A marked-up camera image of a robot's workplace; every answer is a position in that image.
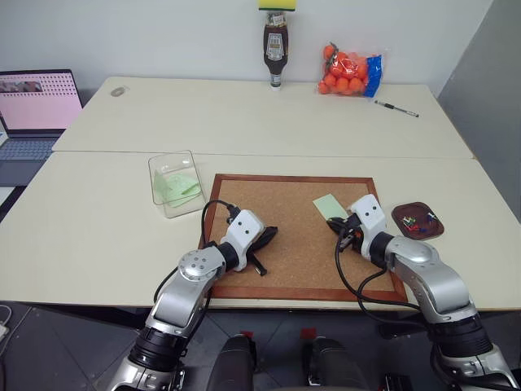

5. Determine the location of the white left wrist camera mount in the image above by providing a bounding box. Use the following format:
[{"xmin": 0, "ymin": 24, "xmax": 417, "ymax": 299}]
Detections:
[{"xmin": 221, "ymin": 209, "xmax": 266, "ymax": 273}]

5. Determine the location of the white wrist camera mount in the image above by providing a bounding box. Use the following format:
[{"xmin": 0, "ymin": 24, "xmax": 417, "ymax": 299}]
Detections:
[
  {"xmin": 221, "ymin": 209, "xmax": 266, "ymax": 273},
  {"xmin": 350, "ymin": 194, "xmax": 388, "ymax": 261}
]

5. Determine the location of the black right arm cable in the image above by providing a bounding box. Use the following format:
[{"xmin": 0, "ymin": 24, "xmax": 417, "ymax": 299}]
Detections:
[{"xmin": 335, "ymin": 227, "xmax": 433, "ymax": 329}]

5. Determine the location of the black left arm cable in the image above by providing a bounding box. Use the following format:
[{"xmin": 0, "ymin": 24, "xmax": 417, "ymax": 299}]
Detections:
[{"xmin": 152, "ymin": 199, "xmax": 242, "ymax": 305}]

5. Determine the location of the white cable with plug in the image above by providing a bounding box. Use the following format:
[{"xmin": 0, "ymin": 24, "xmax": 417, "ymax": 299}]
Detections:
[{"xmin": 0, "ymin": 304, "xmax": 13, "ymax": 340}]

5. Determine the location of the bag of orange balls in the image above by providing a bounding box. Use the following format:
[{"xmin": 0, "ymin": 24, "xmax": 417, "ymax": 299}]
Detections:
[{"xmin": 314, "ymin": 40, "xmax": 386, "ymax": 99}]

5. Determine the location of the single green sticky note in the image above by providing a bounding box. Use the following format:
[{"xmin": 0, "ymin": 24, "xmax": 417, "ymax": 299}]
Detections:
[{"xmin": 312, "ymin": 194, "xmax": 350, "ymax": 222}]

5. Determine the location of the pile of green notes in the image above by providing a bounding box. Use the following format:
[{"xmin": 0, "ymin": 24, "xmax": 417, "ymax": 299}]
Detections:
[{"xmin": 153, "ymin": 168, "xmax": 201, "ymax": 209}]

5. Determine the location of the wood-framed cork board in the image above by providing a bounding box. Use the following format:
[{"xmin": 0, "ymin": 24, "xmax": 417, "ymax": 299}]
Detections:
[{"xmin": 198, "ymin": 174, "xmax": 409, "ymax": 304}]

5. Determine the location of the dark rounded shape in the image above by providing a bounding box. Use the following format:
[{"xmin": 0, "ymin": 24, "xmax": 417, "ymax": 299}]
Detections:
[
  {"xmin": 206, "ymin": 333, "xmax": 256, "ymax": 391},
  {"xmin": 308, "ymin": 336, "xmax": 370, "ymax": 391}
]

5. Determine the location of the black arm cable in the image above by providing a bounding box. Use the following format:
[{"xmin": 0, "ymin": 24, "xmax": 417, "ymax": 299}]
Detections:
[
  {"xmin": 335, "ymin": 227, "xmax": 433, "ymax": 329},
  {"xmin": 152, "ymin": 199, "xmax": 242, "ymax": 305}
]

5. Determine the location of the open grey laptop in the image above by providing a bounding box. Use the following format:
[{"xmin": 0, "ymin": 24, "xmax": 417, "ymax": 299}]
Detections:
[{"xmin": 0, "ymin": 68, "xmax": 85, "ymax": 187}]

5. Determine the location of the black pen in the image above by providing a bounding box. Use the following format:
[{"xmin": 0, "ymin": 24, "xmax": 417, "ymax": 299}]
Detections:
[{"xmin": 374, "ymin": 99, "xmax": 421, "ymax": 120}]

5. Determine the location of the brown oval tray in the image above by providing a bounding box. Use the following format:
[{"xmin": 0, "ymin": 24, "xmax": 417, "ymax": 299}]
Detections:
[{"xmin": 391, "ymin": 201, "xmax": 446, "ymax": 242}]

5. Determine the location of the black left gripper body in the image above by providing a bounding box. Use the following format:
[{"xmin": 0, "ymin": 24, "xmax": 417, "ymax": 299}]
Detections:
[{"xmin": 246, "ymin": 230, "xmax": 273, "ymax": 257}]

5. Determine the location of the brown sauce squeeze bottle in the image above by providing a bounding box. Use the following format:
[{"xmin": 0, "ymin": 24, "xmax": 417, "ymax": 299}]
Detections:
[{"xmin": 262, "ymin": 10, "xmax": 291, "ymax": 93}]

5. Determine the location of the yellow green sponge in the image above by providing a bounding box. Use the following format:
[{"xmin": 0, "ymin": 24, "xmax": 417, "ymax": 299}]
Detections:
[{"xmin": 257, "ymin": 0, "xmax": 299, "ymax": 13}]

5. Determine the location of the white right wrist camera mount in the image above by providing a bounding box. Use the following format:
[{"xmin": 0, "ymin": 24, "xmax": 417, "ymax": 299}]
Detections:
[{"xmin": 350, "ymin": 194, "xmax": 388, "ymax": 261}]

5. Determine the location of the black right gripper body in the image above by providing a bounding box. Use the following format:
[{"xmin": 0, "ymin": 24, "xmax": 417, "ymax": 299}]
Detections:
[{"xmin": 336, "ymin": 213, "xmax": 364, "ymax": 253}]

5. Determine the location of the clear plastic box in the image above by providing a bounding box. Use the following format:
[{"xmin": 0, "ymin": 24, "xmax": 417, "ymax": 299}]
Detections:
[{"xmin": 147, "ymin": 149, "xmax": 208, "ymax": 220}]

